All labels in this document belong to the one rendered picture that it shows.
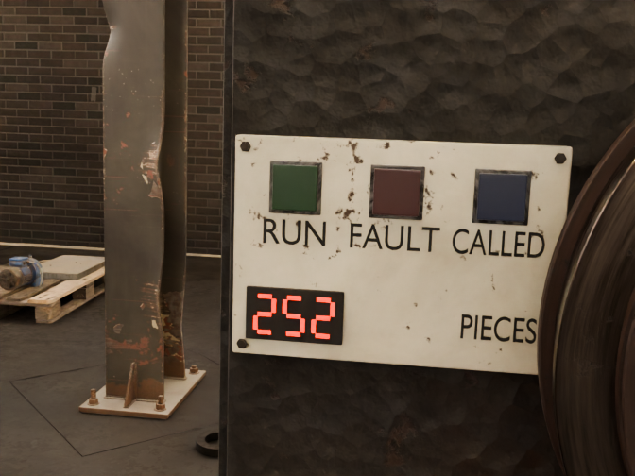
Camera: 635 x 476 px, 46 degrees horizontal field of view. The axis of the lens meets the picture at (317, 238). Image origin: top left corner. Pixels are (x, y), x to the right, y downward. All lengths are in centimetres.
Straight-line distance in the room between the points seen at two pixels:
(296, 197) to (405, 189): 9
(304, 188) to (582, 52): 24
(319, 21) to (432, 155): 14
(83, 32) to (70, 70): 36
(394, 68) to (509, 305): 21
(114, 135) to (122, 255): 50
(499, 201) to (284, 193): 17
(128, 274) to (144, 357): 37
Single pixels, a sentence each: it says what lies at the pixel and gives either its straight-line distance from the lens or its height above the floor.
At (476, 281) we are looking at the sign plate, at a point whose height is 113.
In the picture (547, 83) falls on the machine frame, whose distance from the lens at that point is 62.
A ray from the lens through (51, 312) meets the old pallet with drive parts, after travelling 480.
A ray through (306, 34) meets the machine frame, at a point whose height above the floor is 132.
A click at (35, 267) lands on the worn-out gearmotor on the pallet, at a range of 511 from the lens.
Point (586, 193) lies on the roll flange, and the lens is 53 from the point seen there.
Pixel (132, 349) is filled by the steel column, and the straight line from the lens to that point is 337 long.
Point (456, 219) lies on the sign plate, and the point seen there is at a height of 118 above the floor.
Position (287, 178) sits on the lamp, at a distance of 60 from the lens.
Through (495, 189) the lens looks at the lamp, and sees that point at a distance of 59.
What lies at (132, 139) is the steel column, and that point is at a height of 115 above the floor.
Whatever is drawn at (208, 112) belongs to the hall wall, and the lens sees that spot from 682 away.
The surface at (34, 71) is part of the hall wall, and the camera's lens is 744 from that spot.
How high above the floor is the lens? 125
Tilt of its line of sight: 9 degrees down
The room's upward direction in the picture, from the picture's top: 2 degrees clockwise
